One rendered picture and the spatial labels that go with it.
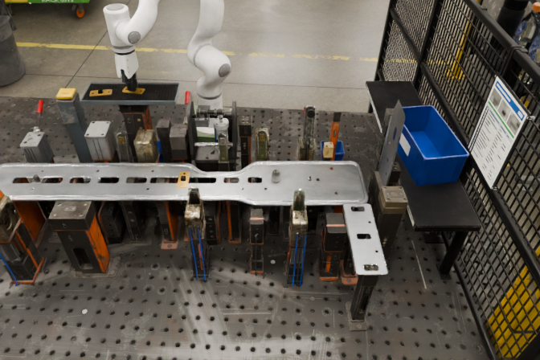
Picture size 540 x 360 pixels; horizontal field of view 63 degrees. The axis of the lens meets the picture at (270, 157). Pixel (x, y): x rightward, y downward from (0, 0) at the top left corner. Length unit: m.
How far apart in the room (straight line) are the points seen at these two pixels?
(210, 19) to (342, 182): 0.86
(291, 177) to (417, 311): 0.66
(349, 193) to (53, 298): 1.13
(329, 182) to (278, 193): 0.20
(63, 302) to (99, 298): 0.12
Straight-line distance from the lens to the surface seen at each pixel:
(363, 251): 1.46
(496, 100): 1.54
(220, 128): 1.72
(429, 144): 1.87
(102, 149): 1.79
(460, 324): 1.77
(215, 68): 1.94
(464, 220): 1.61
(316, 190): 1.61
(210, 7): 1.90
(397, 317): 1.73
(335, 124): 1.68
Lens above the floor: 2.14
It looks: 41 degrees down
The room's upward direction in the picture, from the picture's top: 1 degrees clockwise
